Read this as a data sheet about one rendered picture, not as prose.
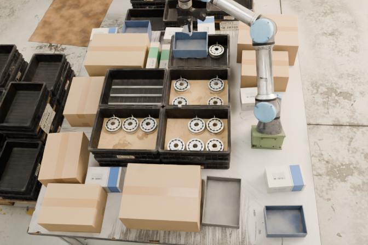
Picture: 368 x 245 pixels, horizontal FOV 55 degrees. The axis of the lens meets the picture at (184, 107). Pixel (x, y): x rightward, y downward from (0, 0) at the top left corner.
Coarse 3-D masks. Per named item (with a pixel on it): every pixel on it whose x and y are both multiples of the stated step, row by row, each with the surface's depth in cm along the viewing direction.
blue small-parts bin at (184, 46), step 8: (176, 32) 214; (192, 32) 213; (200, 32) 213; (176, 40) 219; (184, 40) 218; (192, 40) 218; (200, 40) 217; (176, 48) 215; (184, 48) 215; (192, 48) 214; (200, 48) 213; (176, 56) 211; (184, 56) 210; (192, 56) 210; (200, 56) 209
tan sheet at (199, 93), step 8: (192, 80) 230; (200, 80) 230; (208, 80) 229; (224, 80) 228; (192, 88) 227; (200, 88) 226; (224, 88) 224; (176, 96) 224; (184, 96) 224; (192, 96) 223; (200, 96) 223; (208, 96) 222; (224, 96) 221; (224, 104) 217
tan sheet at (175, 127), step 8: (168, 120) 215; (176, 120) 214; (184, 120) 214; (208, 120) 212; (224, 120) 211; (168, 128) 211; (176, 128) 211; (184, 128) 210; (224, 128) 208; (168, 136) 208; (176, 136) 208; (184, 136) 207; (192, 136) 207; (200, 136) 206; (208, 136) 206; (216, 136) 205; (224, 136) 205; (224, 144) 202
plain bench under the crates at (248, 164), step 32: (224, 32) 270; (288, 96) 232; (64, 128) 234; (288, 128) 219; (256, 160) 209; (288, 160) 207; (256, 192) 198; (288, 192) 196; (32, 224) 199; (256, 224) 188
